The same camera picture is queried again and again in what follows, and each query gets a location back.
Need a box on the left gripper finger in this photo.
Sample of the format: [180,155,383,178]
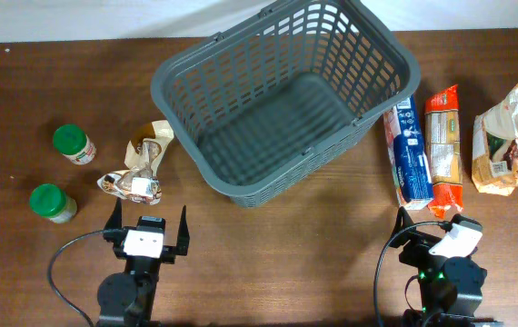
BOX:
[174,205,190,255]
[104,198,123,230]

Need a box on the beige snack bag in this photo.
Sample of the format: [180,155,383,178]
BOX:
[96,120,174,205]

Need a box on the green lid jar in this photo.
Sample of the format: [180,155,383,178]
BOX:
[29,183,77,223]
[53,124,96,165]

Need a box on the blue white carton box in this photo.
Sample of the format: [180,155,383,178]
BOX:
[383,96,433,211]

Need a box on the orange pasta packet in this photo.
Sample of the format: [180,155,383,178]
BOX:
[424,84,463,219]

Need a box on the tan orange snack bag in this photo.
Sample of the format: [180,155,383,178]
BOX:
[472,84,518,196]

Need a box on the grey plastic shopping basket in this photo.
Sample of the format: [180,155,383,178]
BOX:
[150,0,421,208]

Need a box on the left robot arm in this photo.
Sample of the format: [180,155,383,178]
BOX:
[97,200,190,327]

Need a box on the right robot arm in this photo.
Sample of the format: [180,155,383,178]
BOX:
[389,207,504,327]

